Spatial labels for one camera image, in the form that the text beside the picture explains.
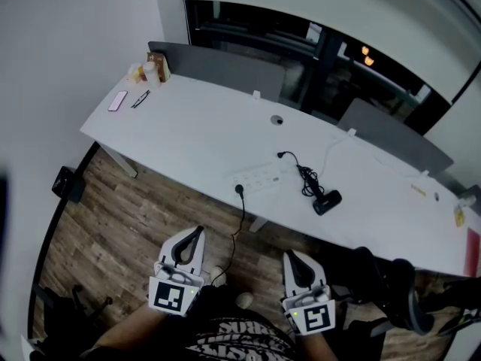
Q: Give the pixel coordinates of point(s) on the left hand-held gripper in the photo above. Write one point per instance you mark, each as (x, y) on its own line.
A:
(169, 295)

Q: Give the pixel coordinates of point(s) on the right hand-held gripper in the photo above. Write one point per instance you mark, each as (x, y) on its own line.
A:
(315, 316)

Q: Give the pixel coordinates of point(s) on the white power strip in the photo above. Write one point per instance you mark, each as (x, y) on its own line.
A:
(259, 177)

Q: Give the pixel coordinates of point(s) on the black round cable end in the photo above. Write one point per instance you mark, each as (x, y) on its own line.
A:
(281, 155)

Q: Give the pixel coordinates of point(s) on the person's left forearm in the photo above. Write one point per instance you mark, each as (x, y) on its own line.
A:
(131, 329)

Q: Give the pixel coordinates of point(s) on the person's right forearm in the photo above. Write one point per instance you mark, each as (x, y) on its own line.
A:
(315, 348)

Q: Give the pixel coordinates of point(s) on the person's white shoe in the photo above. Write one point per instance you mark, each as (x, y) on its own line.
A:
(218, 275)
(244, 300)

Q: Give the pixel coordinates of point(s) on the white desk leg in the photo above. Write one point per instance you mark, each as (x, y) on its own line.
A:
(122, 162)
(258, 225)

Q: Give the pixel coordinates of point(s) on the person's black printed shirt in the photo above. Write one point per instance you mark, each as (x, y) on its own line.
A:
(233, 329)

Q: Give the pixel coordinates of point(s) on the black office chair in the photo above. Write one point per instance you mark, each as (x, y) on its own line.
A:
(394, 288)

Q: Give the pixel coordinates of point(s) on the black chair base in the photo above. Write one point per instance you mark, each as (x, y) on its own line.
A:
(71, 314)

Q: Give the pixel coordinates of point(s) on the black box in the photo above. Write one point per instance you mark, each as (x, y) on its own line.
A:
(65, 184)

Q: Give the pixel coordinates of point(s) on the small yellow item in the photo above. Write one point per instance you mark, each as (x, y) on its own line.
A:
(419, 190)

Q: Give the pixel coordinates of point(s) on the black glasses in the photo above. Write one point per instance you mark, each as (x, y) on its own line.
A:
(140, 99)

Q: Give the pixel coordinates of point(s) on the pink phone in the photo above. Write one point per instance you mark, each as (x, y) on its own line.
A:
(117, 101)

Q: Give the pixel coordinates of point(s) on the yellow tag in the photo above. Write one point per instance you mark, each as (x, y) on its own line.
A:
(459, 218)

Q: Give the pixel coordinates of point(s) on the short grey desk partition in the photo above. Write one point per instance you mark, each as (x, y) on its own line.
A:
(391, 134)

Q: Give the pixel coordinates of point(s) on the red folder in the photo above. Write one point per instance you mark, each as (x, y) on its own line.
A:
(474, 252)

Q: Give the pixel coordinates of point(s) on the white plastic bottle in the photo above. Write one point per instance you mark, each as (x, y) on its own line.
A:
(151, 74)

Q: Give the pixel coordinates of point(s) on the orange jar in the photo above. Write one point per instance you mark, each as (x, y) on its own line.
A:
(143, 73)

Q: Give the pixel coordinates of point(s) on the clear plastic bag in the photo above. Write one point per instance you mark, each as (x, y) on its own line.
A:
(134, 73)

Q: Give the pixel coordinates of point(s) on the long grey desk partition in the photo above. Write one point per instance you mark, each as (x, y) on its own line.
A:
(225, 70)

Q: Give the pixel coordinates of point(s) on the brown cardboard box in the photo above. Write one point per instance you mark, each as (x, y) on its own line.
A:
(162, 66)

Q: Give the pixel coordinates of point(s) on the dark glass window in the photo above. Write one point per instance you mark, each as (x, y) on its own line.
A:
(263, 47)

